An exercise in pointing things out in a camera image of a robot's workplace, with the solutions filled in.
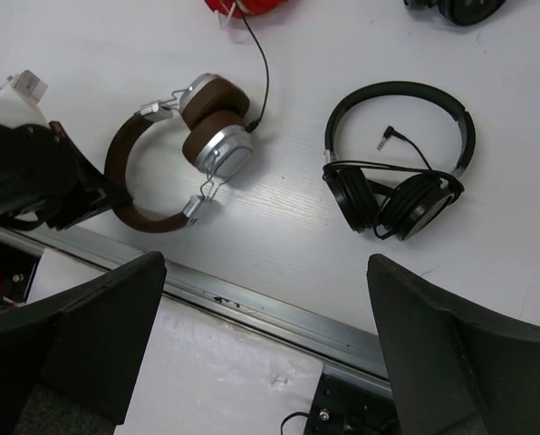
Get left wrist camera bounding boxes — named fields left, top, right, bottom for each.
left=0, top=70, right=49, bottom=129

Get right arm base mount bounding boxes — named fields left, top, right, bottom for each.
left=279, top=372, right=402, bottom=435

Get black headphones near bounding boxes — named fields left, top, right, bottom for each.
left=323, top=81, right=477, bottom=241

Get black headphones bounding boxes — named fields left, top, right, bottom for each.
left=323, top=81, right=477, bottom=241
left=403, top=0, right=506, bottom=26

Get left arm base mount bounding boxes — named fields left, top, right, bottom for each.
left=0, top=241, right=40, bottom=313

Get red headphones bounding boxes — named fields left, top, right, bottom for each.
left=204, top=0, right=284, bottom=29

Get brown silver headphones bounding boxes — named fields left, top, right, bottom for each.
left=104, top=72, right=255, bottom=233

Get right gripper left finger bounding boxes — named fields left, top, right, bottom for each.
left=0, top=252, right=166, bottom=434

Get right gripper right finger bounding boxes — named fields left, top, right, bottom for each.
left=366, top=254, right=540, bottom=434

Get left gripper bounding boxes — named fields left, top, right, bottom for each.
left=0, top=121, right=132, bottom=231

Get black headphones far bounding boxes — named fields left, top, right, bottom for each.
left=403, top=0, right=506, bottom=26

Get aluminium front rail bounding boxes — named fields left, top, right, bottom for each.
left=0, top=227, right=392, bottom=398

